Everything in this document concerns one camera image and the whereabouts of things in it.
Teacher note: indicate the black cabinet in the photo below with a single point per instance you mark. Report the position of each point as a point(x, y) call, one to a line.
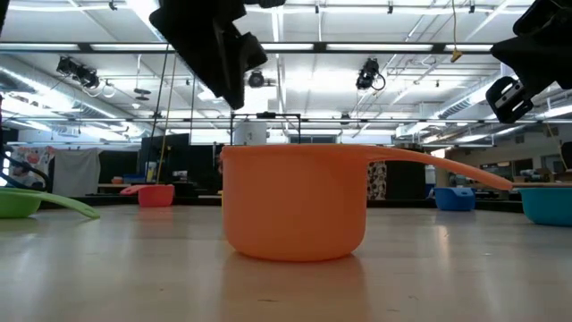
point(404, 179)

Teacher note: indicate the round black ceiling lamp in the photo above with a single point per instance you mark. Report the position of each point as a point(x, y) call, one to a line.
point(256, 79)

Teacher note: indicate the grey hanging cloth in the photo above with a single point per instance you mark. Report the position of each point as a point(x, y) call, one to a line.
point(76, 172)

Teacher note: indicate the black aluminium table frame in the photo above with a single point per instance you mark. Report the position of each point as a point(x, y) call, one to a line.
point(402, 204)

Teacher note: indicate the red dotted cloth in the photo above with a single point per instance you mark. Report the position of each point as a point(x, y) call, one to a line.
point(377, 179)

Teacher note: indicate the white cylindrical tank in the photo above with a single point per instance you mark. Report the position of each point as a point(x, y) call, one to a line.
point(250, 134)

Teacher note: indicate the blue storage bin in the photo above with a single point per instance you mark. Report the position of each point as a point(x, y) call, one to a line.
point(134, 179)

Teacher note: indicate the green measuring cup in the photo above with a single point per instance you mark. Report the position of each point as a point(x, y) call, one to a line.
point(18, 203)

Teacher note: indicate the teal measuring cup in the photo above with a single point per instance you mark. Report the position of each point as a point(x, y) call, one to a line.
point(547, 205)

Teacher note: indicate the thin black crossbeam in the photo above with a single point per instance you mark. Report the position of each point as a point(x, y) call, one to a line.
point(447, 121)

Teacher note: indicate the wooden workbench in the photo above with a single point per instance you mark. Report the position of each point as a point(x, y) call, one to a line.
point(545, 184)

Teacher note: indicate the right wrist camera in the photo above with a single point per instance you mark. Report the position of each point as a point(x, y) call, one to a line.
point(509, 95)

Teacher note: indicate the black disc ceiling fixture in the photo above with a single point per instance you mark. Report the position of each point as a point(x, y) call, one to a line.
point(142, 91)

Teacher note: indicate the red measuring cup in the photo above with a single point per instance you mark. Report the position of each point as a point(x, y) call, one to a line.
point(453, 200)
point(156, 197)

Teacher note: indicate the black partition panel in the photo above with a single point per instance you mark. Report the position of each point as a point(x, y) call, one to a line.
point(172, 152)

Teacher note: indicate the orange measuring cup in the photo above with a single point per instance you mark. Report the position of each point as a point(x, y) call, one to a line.
point(290, 201)

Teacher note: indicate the silver ventilation duct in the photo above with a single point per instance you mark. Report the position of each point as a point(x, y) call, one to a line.
point(473, 96)
point(53, 96)

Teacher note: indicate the black metal frame stand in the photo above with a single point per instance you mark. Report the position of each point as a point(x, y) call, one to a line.
point(266, 115)

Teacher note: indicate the black overhead crossbeam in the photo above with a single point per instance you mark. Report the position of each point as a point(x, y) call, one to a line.
point(319, 47)

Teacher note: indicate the black ceiling lamp pair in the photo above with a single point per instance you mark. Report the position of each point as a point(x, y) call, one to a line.
point(85, 76)

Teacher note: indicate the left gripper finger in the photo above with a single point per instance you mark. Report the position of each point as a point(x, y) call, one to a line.
point(192, 31)
point(234, 62)

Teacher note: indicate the floral print cloth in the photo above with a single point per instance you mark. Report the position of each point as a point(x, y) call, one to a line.
point(33, 156)

